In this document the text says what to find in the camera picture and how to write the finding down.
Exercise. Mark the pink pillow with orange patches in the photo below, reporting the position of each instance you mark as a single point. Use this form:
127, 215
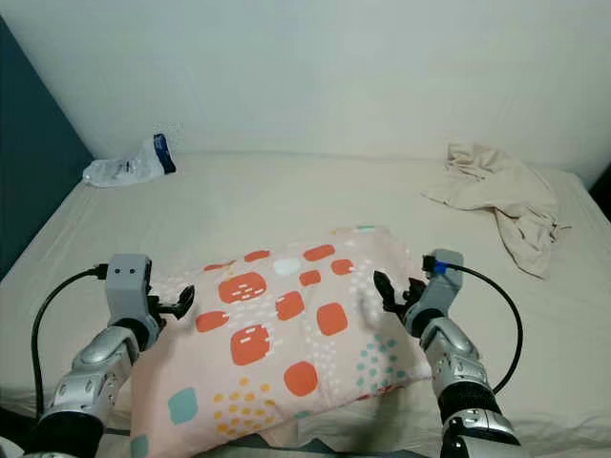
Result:
277, 353

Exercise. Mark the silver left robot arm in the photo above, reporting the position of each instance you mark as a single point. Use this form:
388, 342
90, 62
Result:
95, 377

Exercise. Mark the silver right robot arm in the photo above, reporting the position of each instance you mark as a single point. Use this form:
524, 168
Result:
453, 363

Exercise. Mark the bed with beige sheet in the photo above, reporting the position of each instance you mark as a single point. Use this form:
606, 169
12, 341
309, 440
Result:
296, 196

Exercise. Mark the crumpled beige cloth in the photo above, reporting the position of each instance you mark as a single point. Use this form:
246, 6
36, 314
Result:
506, 196

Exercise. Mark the clear plastic bag blue label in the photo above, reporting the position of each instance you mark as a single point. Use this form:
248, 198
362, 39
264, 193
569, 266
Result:
129, 170

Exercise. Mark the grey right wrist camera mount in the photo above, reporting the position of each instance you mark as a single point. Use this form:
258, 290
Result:
439, 291

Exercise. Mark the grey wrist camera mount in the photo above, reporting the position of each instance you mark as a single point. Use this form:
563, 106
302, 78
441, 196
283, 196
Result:
129, 286
439, 291

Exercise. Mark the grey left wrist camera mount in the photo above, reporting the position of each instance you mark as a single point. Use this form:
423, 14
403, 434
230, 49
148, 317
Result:
129, 286

